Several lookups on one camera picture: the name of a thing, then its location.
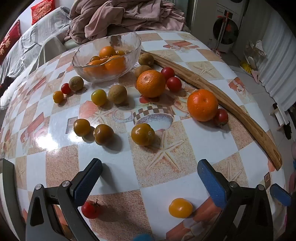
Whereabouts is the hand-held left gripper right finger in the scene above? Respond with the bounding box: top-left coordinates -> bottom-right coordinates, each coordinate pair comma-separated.
197,159 -> 274,241

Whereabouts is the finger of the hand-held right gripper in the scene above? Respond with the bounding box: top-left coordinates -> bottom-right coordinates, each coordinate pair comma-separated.
269,183 -> 292,208

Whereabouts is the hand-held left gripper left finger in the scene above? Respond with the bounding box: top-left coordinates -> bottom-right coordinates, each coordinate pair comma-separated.
25,158 -> 103,241

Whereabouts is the checkered tablecloth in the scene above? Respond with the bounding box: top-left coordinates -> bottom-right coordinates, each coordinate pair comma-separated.
0,30 -> 289,241

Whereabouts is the large orange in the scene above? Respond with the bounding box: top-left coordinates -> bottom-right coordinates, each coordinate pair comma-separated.
187,89 -> 219,122
136,70 -> 166,98

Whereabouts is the long wooden strip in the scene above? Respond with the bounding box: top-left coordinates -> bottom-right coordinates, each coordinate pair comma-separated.
141,49 -> 283,171

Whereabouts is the yellow item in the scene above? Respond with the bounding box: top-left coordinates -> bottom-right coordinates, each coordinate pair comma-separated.
240,61 -> 253,74

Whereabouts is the clear plastic bag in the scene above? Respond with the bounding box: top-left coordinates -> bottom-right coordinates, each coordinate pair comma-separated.
240,40 -> 269,77

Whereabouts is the white curtain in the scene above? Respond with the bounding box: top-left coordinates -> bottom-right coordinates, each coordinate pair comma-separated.
259,14 -> 296,109

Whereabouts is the clear glass bowl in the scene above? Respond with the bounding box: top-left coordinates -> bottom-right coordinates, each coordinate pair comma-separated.
72,32 -> 142,83

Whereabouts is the red white pole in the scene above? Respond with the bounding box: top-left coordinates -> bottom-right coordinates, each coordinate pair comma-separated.
214,11 -> 232,54

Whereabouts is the grey white bedding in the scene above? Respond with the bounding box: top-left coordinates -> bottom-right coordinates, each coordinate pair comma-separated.
0,6 -> 72,110

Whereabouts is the pink blanket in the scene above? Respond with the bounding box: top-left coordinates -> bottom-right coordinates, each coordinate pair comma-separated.
64,0 -> 188,44

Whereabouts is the white appliance with round window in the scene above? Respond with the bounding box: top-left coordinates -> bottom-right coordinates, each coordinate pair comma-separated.
209,0 -> 249,53

